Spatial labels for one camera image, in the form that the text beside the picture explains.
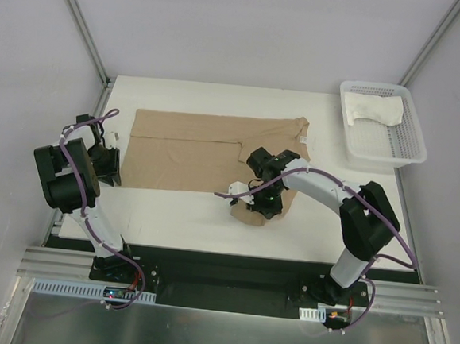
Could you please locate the beige t shirt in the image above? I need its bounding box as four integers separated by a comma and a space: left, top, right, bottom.
114, 102, 314, 230

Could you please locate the white plastic basket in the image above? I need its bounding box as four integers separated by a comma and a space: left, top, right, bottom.
340, 81, 427, 169

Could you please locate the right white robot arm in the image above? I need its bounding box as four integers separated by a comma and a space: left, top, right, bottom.
246, 147, 400, 306

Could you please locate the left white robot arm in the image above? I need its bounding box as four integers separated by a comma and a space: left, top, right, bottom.
33, 109, 137, 283

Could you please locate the rolled white t shirt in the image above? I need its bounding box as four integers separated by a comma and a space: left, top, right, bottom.
343, 92, 404, 126

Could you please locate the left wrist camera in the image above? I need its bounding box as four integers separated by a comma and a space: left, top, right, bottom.
103, 131, 119, 144

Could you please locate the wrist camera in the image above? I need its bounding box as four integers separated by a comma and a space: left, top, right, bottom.
228, 181, 255, 206
103, 131, 119, 144

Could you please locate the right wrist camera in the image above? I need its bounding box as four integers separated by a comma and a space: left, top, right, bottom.
228, 181, 255, 206

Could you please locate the aluminium front rail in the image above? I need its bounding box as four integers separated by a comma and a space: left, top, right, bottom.
17, 246, 445, 319

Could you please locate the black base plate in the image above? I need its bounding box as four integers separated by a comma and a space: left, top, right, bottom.
89, 245, 369, 319

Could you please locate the right white cable duct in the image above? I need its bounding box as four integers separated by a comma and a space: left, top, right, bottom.
299, 307, 327, 323

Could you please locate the left aluminium frame post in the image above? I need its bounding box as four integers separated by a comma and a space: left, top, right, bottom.
64, 0, 110, 87

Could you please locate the aluminium frame post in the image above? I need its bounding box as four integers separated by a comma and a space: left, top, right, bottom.
64, 0, 110, 87
398, 0, 460, 88

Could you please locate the right aluminium frame post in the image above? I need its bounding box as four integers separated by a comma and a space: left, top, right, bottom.
398, 0, 460, 88

